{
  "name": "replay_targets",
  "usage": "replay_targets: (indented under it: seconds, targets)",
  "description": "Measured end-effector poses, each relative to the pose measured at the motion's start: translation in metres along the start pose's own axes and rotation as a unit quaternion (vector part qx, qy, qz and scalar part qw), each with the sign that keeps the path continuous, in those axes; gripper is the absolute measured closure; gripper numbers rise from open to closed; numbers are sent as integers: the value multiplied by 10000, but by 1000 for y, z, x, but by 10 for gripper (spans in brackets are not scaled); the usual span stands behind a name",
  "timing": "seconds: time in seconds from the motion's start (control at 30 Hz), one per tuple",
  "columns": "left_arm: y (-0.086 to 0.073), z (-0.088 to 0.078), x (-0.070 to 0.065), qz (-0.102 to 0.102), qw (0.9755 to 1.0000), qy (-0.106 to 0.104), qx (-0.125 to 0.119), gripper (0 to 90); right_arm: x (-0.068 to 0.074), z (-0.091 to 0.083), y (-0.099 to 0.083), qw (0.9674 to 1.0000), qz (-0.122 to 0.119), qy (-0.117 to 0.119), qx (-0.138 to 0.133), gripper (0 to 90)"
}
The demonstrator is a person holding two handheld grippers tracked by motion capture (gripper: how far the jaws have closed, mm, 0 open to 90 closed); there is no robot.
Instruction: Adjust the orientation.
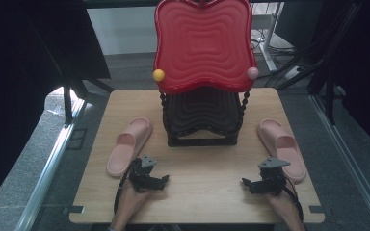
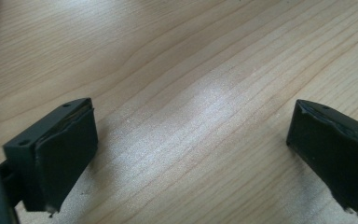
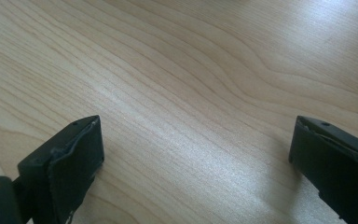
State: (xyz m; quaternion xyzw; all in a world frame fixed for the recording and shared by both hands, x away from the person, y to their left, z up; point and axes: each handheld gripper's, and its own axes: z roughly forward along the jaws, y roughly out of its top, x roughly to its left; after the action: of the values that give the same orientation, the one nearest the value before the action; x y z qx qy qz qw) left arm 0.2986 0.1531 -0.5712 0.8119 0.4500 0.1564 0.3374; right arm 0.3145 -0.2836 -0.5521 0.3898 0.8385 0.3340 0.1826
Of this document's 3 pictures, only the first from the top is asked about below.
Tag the person's right hand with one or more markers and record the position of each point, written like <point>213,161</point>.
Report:
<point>281,200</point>

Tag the white power strip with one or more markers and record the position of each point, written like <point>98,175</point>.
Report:
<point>293,72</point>

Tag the black tripod stand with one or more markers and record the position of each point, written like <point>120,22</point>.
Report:
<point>69,102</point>

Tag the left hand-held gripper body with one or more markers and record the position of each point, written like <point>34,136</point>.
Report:
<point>141,174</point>

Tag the dark floor socket plate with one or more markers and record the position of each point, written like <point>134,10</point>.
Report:
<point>77,139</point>

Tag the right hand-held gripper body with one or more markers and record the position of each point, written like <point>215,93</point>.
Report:
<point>271,179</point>

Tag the red and black shoe rack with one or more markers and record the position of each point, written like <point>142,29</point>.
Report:
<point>202,48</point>

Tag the aluminium floor rail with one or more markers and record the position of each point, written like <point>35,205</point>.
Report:
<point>51,166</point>
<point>350,160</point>

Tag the white desk leg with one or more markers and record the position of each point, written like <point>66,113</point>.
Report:
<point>268,41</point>

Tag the black curtain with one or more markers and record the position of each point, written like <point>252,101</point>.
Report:
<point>19,80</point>
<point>369,70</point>

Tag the black metal stand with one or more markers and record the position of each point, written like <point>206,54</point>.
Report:
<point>329,64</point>

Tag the pink slipper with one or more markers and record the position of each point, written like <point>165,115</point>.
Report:
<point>282,144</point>
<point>125,150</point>

